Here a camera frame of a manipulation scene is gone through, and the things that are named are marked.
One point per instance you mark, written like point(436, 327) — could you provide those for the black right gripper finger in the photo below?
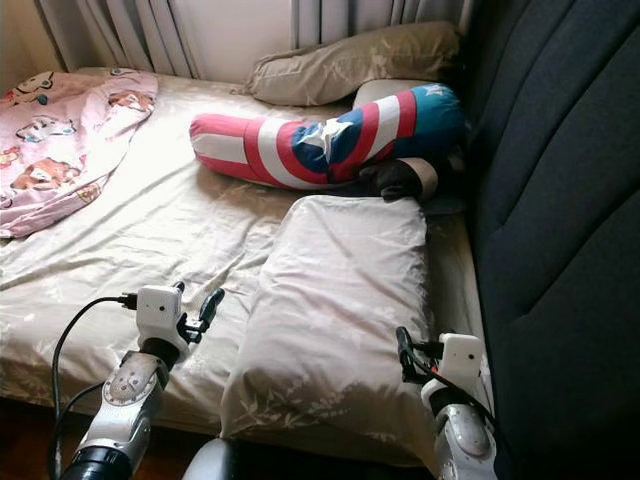
point(408, 355)

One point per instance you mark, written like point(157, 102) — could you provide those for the pink cartoon print blanket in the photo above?
point(60, 150)

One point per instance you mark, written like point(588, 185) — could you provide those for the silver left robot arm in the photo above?
point(125, 400)

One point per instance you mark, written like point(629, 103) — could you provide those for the large beige floral pillow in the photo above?
point(340, 290)

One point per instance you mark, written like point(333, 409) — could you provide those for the red white blue shield bolster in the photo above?
point(280, 150)

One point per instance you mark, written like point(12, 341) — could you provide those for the dark brown plush toy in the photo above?
point(390, 180)

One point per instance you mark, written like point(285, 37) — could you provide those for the flat beige floral pillow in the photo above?
point(350, 62)

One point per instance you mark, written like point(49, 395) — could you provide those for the grey curtain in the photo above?
point(120, 30)
point(370, 15)

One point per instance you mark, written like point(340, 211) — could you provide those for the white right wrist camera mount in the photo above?
point(460, 360)

